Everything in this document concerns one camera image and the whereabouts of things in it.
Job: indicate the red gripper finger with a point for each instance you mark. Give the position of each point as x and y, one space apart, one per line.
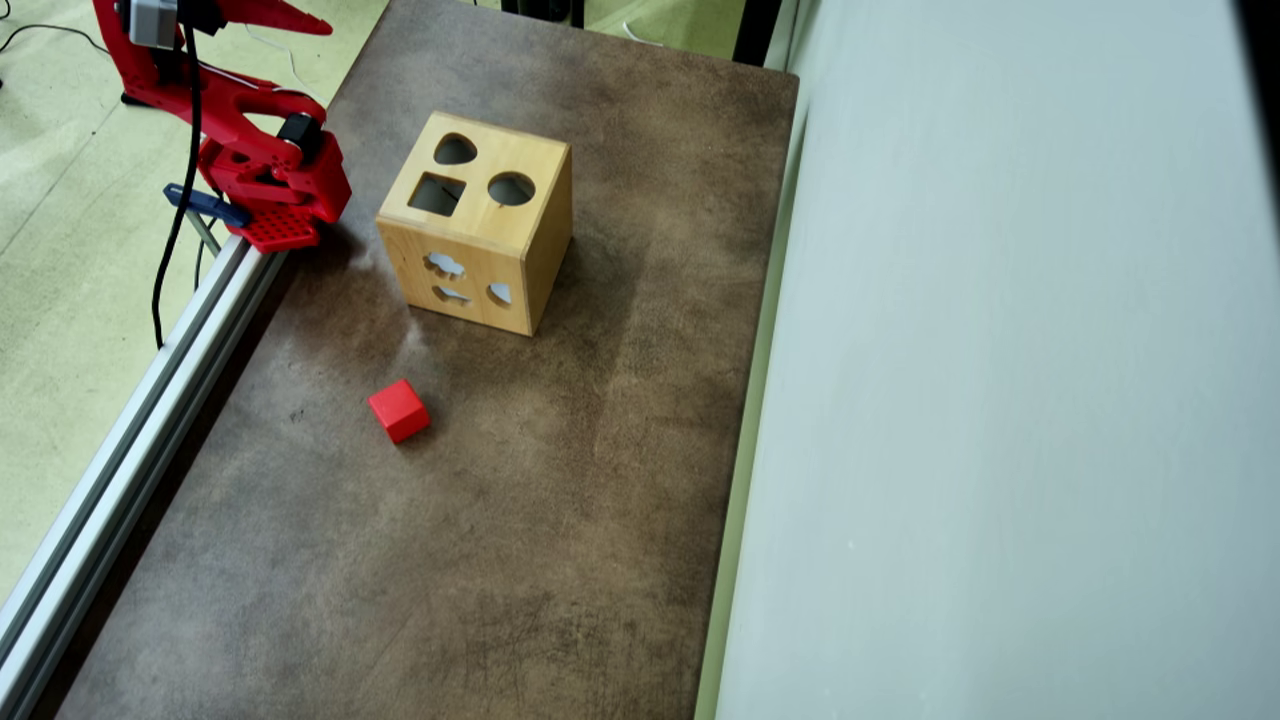
270 15

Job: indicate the red wooden cube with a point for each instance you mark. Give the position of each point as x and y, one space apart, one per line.
398 412

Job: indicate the red robot base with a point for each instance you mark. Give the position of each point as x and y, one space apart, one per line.
290 195

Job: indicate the red robot arm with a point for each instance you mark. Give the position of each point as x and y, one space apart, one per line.
150 80

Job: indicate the blue clamp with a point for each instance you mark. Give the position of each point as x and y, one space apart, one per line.
205 203

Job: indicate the black furniture base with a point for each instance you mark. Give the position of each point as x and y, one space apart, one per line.
545 10

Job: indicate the wooden shape sorter box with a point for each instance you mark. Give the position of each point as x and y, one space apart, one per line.
480 260

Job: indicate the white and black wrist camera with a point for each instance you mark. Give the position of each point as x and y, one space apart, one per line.
152 22

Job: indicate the aluminium extrusion rail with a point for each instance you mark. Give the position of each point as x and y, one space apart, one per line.
120 460

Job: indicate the dark vertical post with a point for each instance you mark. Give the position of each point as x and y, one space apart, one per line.
757 30

